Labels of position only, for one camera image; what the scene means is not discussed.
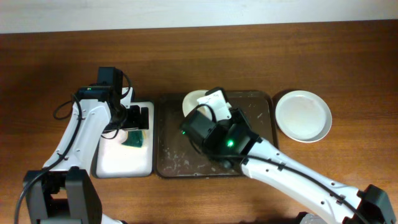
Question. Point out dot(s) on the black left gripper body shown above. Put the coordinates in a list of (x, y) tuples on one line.
[(121, 121)]

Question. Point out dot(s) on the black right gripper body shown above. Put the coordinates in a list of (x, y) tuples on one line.
[(238, 117)]

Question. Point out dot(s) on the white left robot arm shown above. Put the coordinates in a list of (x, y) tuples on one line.
[(62, 191)]

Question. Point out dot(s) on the cream white plate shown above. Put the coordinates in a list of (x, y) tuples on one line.
[(190, 101)]

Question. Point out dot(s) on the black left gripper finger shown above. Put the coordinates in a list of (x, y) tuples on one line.
[(133, 117), (144, 120)]

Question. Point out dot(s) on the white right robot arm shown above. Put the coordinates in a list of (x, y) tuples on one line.
[(332, 201)]

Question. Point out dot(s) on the brown plastic tray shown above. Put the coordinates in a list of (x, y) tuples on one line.
[(175, 158)]

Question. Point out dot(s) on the white tray with black rim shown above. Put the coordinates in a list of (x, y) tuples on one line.
[(113, 160)]

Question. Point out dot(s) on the green yellow sponge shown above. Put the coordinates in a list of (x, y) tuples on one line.
[(134, 139)]

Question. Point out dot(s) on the pale green plate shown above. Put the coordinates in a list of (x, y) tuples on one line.
[(303, 116)]

